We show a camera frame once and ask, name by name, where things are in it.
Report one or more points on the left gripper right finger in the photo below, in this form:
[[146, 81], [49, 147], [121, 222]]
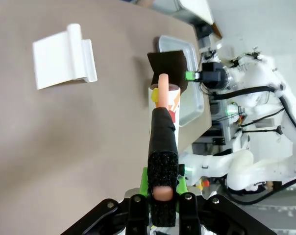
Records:
[[189, 215]]

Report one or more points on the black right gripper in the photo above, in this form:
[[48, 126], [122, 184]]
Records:
[[213, 76]]

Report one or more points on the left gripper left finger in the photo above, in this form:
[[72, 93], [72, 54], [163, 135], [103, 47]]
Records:
[[138, 215]]

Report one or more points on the dark brown cloth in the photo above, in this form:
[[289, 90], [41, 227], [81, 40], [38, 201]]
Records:
[[170, 64]]

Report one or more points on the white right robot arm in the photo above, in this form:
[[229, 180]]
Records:
[[260, 71]]

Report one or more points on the silver metal tray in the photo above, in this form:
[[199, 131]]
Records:
[[189, 73]]

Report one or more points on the red round button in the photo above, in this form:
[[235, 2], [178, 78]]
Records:
[[206, 182]]

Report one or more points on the white side table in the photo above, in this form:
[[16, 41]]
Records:
[[197, 9]]

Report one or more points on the white lint roller stand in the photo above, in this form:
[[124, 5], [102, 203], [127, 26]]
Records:
[[62, 58]]

